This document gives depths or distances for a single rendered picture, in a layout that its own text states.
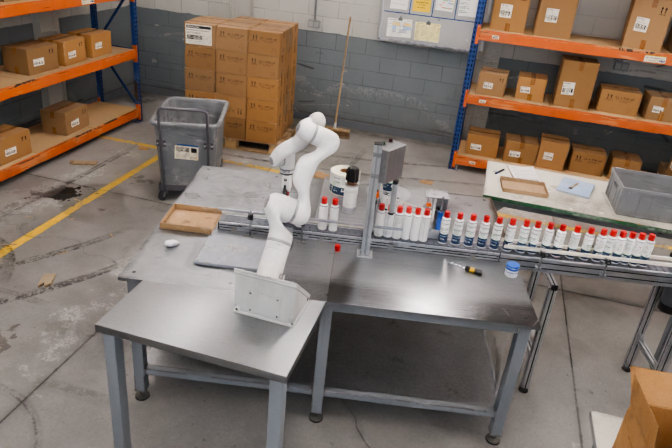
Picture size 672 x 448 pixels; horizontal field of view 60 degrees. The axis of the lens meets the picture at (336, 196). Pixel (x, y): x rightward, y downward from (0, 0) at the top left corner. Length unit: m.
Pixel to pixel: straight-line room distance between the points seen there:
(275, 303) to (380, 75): 5.38
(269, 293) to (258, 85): 4.21
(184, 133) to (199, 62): 1.58
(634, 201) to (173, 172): 3.81
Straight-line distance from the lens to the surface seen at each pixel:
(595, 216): 4.55
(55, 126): 7.00
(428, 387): 3.49
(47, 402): 3.77
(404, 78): 7.69
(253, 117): 6.77
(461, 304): 3.09
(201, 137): 5.41
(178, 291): 3.00
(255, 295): 2.74
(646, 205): 4.67
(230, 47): 6.66
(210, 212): 3.70
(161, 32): 8.83
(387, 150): 3.06
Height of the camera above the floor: 2.53
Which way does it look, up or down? 25 degrees down
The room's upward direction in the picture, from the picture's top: 6 degrees clockwise
